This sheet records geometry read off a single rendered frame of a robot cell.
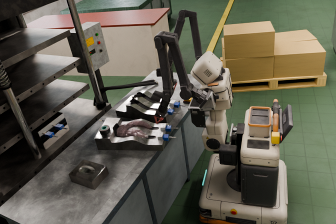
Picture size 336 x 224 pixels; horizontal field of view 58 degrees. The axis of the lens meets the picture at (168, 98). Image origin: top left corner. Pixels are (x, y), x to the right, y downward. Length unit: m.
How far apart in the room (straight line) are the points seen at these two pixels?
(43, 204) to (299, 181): 2.16
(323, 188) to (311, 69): 1.86
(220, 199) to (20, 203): 1.42
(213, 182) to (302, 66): 2.32
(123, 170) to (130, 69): 3.26
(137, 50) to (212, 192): 3.03
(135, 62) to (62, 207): 3.43
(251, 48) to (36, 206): 3.08
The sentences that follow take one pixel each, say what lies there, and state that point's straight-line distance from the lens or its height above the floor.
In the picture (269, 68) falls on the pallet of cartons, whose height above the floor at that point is 0.32.
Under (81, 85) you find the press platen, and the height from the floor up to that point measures 1.04.
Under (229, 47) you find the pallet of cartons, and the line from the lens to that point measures 4.08.
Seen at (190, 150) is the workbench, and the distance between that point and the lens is 2.89.
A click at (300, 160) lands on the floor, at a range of 3.29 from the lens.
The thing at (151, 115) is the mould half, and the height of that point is 0.88.
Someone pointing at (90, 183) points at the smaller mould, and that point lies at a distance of 2.01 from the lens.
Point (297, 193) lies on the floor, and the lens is 2.99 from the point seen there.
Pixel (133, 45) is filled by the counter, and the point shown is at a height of 0.55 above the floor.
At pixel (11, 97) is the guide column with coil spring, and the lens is 2.26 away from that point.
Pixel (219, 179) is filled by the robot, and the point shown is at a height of 0.28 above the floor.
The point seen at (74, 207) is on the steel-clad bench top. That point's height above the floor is 0.80.
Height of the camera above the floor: 2.18
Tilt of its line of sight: 30 degrees down
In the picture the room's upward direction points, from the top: 9 degrees counter-clockwise
